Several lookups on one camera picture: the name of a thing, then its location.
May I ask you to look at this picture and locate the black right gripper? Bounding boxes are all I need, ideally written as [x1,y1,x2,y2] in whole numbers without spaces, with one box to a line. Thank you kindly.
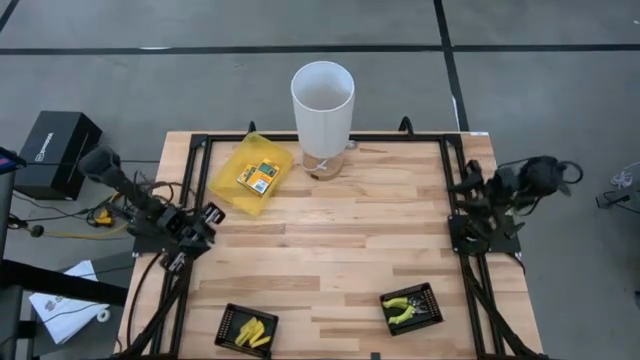
[448,159,509,214]

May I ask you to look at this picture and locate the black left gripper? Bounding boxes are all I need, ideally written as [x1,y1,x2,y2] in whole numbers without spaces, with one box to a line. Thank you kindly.
[160,202,227,274]

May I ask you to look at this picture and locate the yellow translucent plastic bin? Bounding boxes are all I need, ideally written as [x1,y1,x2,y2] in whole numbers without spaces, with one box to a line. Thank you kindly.
[208,131,295,217]

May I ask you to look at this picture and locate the yellow green crayon box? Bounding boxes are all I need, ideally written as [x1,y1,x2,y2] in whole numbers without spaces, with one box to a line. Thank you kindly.
[236,163,259,187]
[246,158,281,196]

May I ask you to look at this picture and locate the green handled pliers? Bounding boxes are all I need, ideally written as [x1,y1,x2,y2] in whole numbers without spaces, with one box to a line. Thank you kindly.
[381,295,427,326]

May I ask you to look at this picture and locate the black perforated plastic tray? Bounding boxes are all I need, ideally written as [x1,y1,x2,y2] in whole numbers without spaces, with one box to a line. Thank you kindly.
[214,302,280,359]
[378,281,445,337]

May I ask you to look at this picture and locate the black furniture bar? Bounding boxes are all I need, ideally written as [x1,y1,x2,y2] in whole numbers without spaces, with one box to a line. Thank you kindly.
[0,258,129,307]

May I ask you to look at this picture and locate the grey floor device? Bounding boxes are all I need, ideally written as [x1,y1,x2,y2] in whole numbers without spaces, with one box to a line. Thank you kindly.
[595,187,640,211]

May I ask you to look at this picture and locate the white paper sheet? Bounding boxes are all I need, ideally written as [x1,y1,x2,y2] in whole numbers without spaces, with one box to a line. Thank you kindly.
[28,259,110,346]

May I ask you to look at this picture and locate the white shade wooden lamp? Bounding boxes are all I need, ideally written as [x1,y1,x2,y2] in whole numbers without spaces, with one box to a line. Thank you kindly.
[290,60,357,182]

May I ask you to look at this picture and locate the black cardboard box white logo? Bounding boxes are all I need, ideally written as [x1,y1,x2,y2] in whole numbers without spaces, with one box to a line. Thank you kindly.
[13,110,103,202]

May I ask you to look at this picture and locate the black device red blue screen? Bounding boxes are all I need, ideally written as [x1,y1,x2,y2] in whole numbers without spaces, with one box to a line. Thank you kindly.
[0,146,27,176]

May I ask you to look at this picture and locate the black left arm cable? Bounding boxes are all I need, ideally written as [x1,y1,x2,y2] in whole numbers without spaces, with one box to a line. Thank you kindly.
[132,169,174,201]

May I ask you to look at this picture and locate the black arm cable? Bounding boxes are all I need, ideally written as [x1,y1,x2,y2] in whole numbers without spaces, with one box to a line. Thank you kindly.
[499,157,585,189]
[132,169,174,201]

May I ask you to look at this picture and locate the black aluminium table frame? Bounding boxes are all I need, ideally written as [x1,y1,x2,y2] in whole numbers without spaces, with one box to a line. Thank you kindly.
[112,115,551,360]

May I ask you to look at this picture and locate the yellow cable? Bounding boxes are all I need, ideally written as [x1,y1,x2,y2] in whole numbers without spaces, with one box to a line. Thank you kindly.
[43,192,132,240]

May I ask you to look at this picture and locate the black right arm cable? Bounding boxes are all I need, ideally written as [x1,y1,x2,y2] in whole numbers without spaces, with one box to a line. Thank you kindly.
[499,157,585,189]

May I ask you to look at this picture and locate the black looped floor cable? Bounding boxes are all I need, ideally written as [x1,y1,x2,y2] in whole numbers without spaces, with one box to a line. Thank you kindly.
[594,187,640,231]

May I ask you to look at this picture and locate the white lamp cord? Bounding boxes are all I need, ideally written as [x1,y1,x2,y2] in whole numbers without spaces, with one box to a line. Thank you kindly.
[292,158,330,174]

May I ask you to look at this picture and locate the white cable bundle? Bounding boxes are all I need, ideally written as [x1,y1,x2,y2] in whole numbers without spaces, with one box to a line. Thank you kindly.
[610,158,640,189]

